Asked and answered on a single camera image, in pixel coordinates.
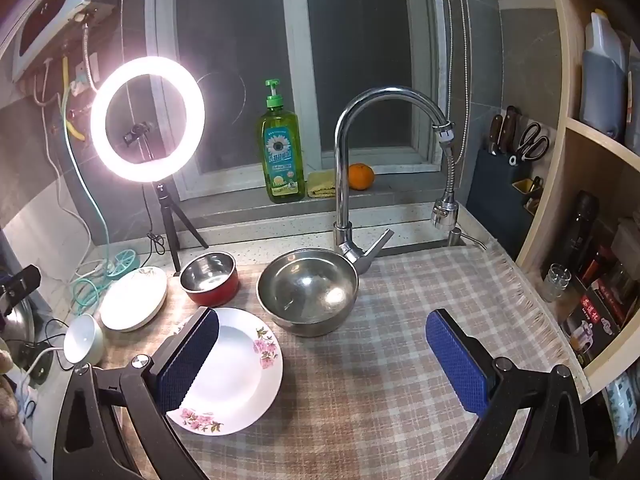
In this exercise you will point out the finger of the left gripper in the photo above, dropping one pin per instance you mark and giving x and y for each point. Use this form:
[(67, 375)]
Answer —
[(19, 287)]

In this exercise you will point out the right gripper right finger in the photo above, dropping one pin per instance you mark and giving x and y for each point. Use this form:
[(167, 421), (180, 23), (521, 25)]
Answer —
[(553, 443)]

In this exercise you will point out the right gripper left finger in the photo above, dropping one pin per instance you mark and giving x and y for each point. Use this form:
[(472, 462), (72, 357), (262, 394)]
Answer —
[(89, 443)]

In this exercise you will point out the light blue ceramic bowl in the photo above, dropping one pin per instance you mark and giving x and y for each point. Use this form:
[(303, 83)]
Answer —
[(84, 341)]

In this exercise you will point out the white plate green leaf pattern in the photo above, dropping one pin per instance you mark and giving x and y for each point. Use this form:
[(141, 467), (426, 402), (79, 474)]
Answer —
[(133, 300)]

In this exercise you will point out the pink floral white plate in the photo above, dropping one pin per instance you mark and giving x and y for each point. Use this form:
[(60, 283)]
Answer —
[(238, 381)]

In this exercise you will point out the red steel-lined bowl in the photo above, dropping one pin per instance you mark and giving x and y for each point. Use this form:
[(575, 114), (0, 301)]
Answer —
[(211, 280)]

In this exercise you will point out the large stainless steel bowl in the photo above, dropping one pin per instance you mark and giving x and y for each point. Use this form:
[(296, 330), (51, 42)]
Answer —
[(309, 292)]

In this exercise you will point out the chrome kitchen faucet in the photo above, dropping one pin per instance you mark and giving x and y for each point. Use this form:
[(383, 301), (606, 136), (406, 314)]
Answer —
[(342, 230)]

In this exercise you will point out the left gloved hand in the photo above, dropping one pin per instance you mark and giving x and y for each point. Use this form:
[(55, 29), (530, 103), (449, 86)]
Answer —
[(8, 404)]

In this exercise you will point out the steel pot lid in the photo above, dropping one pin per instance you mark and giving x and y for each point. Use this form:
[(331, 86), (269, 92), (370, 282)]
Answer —
[(19, 332)]

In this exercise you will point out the red black tea box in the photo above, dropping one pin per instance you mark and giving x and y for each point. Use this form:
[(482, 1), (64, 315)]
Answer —
[(595, 322)]

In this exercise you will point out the small drinking glass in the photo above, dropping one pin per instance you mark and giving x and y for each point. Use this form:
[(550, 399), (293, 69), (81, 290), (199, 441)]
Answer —
[(556, 281)]

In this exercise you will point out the wooden shelf unit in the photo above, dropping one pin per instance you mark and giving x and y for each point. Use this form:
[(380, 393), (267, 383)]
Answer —
[(582, 158)]

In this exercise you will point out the plaid checkered cloth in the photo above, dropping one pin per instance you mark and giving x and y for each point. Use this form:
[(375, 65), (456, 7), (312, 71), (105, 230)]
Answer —
[(370, 401)]

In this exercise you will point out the black thermos bottle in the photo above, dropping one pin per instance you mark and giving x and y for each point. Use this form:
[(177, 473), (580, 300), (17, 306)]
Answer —
[(572, 239)]

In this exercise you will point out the dark knife block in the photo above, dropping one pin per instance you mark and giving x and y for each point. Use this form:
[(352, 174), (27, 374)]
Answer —
[(496, 204)]

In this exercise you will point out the green dish soap bottle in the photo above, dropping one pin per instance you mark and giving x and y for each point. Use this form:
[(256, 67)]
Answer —
[(281, 149)]

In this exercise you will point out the black scissors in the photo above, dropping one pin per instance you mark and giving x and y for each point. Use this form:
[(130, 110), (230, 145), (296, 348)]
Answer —
[(533, 145)]

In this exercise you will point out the yellow sponge cloth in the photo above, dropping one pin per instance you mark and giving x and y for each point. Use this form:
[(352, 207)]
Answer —
[(321, 184)]

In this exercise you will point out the orange fruit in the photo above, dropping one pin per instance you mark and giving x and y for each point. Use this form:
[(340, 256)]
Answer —
[(360, 177)]

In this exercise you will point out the ring light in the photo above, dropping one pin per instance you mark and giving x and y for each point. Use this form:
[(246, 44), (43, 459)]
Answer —
[(194, 106)]

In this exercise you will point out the flexible spray hose head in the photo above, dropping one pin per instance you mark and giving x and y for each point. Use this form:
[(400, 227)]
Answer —
[(445, 210)]

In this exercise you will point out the wall water heater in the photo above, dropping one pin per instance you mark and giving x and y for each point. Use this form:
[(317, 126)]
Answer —
[(51, 27)]

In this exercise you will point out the window frame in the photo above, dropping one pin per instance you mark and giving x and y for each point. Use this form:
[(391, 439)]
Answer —
[(317, 54)]

